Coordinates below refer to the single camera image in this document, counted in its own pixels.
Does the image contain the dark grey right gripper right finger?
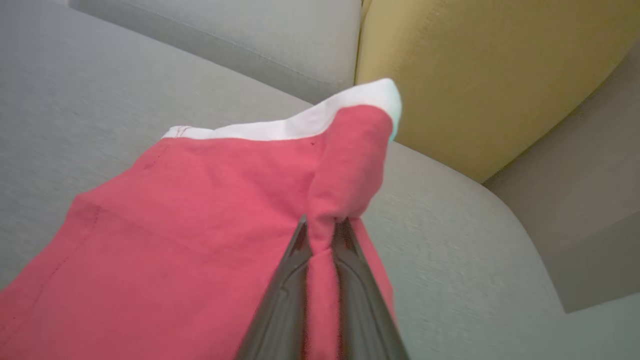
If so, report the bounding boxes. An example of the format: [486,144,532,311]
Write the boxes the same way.
[329,218,411,360]

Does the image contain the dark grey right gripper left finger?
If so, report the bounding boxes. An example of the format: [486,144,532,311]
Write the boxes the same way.
[235,215,314,360]

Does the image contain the red and white jersey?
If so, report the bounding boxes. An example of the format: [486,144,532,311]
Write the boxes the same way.
[0,78,403,360]

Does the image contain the wide yellow sofa back cushion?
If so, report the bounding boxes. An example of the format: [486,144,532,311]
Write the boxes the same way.
[354,0,640,184]

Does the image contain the small grey sofa seat cushion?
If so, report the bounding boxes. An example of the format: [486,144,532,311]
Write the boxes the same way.
[69,0,362,105]

